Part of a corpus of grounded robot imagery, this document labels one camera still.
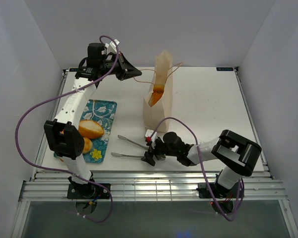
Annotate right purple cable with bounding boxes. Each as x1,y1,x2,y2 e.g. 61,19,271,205
149,117,245,222

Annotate right blue table label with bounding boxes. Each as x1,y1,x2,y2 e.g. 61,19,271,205
216,67,234,71

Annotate aluminium frame rail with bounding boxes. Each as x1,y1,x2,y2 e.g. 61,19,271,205
19,172,288,202

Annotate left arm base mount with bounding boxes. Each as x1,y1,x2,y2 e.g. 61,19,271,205
67,177,110,200

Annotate purple cable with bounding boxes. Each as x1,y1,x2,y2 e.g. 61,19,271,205
14,35,121,223
149,117,245,222

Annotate metal serving tongs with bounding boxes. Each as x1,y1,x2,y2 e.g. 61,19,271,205
110,135,149,159

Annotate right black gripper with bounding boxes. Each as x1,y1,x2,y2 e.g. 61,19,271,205
141,137,178,166

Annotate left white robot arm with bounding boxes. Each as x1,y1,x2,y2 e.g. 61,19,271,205
44,39,142,198

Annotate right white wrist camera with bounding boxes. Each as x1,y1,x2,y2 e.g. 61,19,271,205
145,129,157,143

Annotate small round scored roll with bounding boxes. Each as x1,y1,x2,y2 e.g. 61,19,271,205
82,137,93,154

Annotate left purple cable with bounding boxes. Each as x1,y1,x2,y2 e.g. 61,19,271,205
14,35,121,223

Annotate brown paper bag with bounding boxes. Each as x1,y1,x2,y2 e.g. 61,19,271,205
143,50,182,132

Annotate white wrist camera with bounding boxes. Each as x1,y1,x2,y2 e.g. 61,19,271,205
145,129,157,143
105,39,120,55

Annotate round orange sugared bun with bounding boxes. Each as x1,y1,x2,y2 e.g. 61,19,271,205
149,85,164,107

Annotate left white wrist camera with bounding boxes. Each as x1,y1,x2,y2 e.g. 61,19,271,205
105,39,120,55

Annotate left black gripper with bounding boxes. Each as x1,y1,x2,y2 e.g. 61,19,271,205
100,52,143,81

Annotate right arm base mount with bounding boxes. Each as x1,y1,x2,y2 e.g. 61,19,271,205
196,174,244,199

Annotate teal patterned tray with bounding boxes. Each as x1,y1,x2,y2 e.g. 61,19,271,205
56,100,117,164

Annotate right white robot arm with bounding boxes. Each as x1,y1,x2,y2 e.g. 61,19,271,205
141,129,262,197

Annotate oval split bread loaf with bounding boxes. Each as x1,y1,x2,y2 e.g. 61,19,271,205
78,120,104,139

